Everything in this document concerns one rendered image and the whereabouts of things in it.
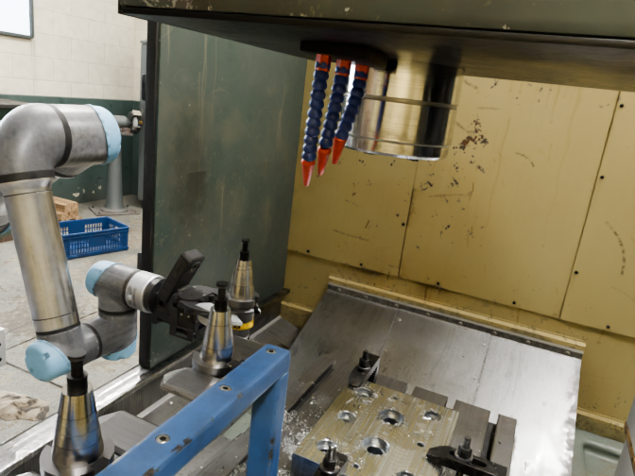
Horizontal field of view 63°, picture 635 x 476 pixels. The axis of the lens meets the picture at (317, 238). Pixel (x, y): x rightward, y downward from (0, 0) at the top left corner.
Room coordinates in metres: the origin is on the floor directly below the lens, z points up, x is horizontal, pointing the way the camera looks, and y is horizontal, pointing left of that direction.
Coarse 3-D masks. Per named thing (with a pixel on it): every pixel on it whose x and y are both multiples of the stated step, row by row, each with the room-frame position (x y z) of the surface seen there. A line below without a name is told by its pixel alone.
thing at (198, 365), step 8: (192, 360) 0.59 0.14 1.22; (200, 360) 0.58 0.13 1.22; (232, 360) 0.59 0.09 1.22; (240, 360) 0.60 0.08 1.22; (192, 368) 0.59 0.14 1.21; (200, 368) 0.57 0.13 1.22; (208, 368) 0.57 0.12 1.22; (216, 368) 0.57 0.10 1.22; (224, 368) 0.57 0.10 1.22; (232, 368) 0.60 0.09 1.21; (216, 376) 0.58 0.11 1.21
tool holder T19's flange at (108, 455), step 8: (104, 440) 0.42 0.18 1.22; (48, 448) 0.40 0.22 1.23; (104, 448) 0.41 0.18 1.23; (112, 448) 0.41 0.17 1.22; (40, 456) 0.39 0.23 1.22; (48, 456) 0.39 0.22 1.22; (104, 456) 0.40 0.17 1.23; (112, 456) 0.40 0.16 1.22; (40, 464) 0.38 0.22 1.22; (48, 464) 0.38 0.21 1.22; (96, 464) 0.39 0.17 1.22; (104, 464) 0.40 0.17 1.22; (48, 472) 0.37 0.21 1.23; (56, 472) 0.37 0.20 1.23; (64, 472) 0.37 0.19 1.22; (72, 472) 0.37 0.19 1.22; (80, 472) 0.37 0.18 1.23; (88, 472) 0.37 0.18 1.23; (96, 472) 0.39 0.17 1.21
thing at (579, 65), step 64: (128, 0) 0.53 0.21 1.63; (192, 0) 0.50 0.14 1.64; (256, 0) 0.47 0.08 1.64; (320, 0) 0.45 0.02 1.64; (384, 0) 0.43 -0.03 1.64; (448, 0) 0.41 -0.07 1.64; (512, 0) 0.39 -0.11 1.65; (576, 0) 0.37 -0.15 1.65; (448, 64) 0.67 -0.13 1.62; (512, 64) 0.57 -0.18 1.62; (576, 64) 0.49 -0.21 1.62
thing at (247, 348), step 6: (234, 336) 0.68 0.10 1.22; (234, 342) 0.66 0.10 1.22; (240, 342) 0.66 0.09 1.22; (246, 342) 0.66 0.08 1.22; (252, 342) 0.67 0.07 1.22; (240, 348) 0.64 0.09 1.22; (246, 348) 0.64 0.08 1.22; (252, 348) 0.65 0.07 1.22; (258, 348) 0.65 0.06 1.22; (246, 354) 0.63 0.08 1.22
